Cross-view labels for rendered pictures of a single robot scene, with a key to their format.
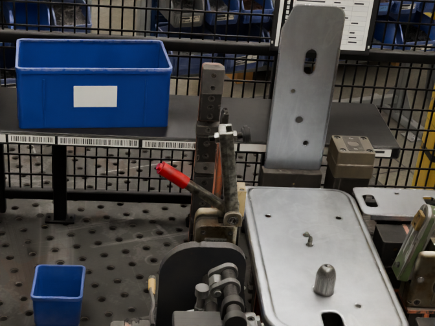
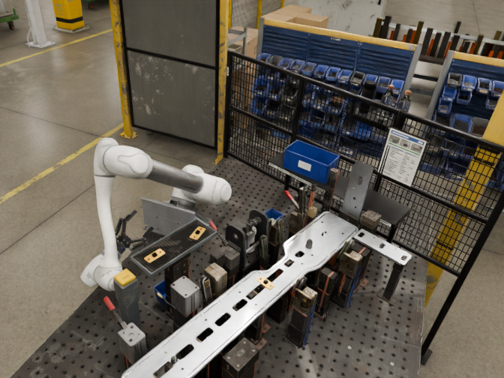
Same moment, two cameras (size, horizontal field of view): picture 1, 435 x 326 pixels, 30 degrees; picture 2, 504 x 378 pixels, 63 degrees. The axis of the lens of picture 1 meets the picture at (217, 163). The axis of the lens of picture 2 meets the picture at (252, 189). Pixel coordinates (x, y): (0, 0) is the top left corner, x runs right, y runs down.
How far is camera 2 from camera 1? 1.27 m
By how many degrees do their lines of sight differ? 39
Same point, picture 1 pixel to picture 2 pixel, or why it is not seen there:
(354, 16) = (408, 172)
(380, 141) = (390, 220)
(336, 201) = (349, 229)
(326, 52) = (365, 179)
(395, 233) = (358, 247)
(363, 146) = (374, 217)
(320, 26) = (364, 170)
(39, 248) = (285, 205)
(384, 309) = (317, 259)
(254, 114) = not seen: hidden behind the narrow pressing
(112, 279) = not seen: hidden behind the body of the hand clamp
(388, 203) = (366, 238)
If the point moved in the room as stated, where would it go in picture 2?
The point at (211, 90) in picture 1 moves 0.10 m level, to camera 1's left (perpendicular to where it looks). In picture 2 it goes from (331, 177) to (317, 169)
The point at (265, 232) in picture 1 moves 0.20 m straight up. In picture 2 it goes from (314, 225) to (321, 195)
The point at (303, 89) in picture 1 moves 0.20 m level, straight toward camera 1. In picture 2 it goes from (357, 189) to (330, 199)
